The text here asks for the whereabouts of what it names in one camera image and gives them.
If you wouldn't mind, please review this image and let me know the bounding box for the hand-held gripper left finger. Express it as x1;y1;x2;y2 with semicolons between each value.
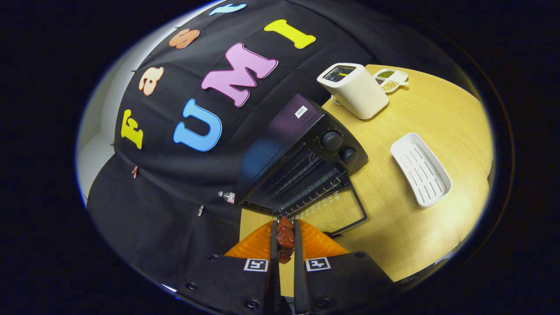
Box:
175;220;281;315

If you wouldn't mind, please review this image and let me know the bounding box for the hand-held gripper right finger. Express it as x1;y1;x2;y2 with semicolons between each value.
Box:
292;219;397;315

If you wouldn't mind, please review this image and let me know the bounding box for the red-brown meat slice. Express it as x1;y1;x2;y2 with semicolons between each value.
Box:
275;216;296;265

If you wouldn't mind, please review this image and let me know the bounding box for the black toaster oven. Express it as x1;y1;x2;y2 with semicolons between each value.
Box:
236;93;369;237

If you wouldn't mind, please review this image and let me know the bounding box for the white toaster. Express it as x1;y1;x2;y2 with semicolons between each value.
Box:
316;63;389;121

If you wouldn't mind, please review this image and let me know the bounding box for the black backdrop cloth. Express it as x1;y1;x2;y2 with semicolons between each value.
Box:
85;0;438;291

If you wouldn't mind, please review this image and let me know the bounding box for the white ribbed tray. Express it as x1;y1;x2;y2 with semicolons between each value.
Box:
390;132;452;209

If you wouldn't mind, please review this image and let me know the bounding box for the white divided dish with beans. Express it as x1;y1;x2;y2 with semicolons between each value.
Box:
372;68;410;95

